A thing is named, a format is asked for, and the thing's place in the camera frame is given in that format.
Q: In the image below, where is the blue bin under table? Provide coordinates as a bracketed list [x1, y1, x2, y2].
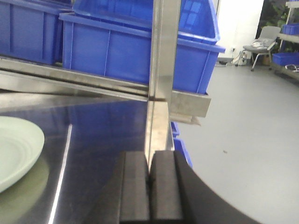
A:
[171, 121, 193, 168]

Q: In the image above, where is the stainless steel shelf rack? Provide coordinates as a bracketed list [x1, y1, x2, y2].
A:
[0, 0, 211, 161]

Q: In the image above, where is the background metal shelving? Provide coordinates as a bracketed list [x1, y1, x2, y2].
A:
[271, 0, 299, 80]

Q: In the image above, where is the tilted blue bin inside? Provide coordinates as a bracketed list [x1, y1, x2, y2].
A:
[72, 0, 220, 45]

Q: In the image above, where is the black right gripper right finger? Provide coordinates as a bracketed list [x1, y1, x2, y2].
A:
[150, 151, 257, 224]

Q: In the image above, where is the blue bin left on shelf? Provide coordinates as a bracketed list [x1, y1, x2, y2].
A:
[0, 0, 71, 64]

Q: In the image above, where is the blue bin right on shelf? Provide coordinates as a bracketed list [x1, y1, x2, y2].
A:
[59, 13, 225, 94]

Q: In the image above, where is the blue bin on background shelf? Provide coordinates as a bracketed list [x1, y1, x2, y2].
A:
[272, 52, 299, 66]

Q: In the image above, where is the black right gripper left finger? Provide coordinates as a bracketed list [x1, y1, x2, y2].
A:
[82, 151, 150, 224]

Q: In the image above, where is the small blue bin upper background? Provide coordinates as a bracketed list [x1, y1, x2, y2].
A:
[282, 23, 299, 35]

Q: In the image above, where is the green plant background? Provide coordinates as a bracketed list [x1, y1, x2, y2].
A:
[256, 0, 299, 52]

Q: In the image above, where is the grey office chair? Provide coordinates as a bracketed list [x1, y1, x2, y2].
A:
[241, 26, 281, 71]

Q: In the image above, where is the pale green plate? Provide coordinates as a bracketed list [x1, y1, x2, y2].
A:
[0, 116, 45, 192]

